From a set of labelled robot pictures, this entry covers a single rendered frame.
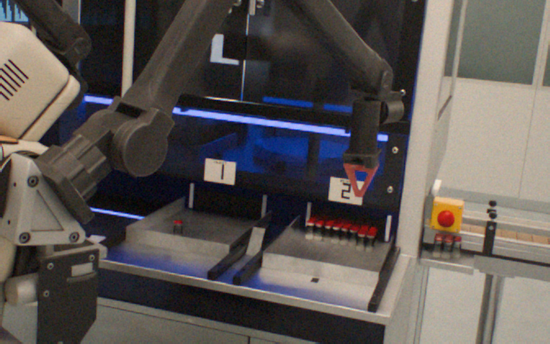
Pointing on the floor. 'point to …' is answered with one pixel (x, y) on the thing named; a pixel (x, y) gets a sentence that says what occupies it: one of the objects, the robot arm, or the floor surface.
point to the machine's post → (421, 143)
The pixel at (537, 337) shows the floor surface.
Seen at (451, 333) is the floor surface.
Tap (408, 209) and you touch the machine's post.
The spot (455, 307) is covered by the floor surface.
